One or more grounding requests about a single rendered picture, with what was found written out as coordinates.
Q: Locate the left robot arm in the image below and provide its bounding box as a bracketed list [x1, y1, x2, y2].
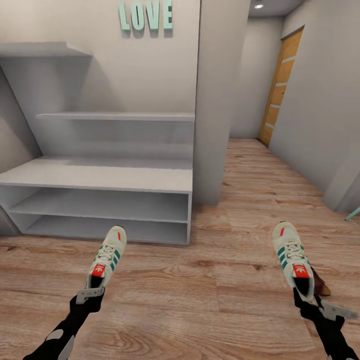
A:
[22, 288, 104, 360]

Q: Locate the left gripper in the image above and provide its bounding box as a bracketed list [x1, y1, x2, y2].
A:
[69, 297, 101, 323]

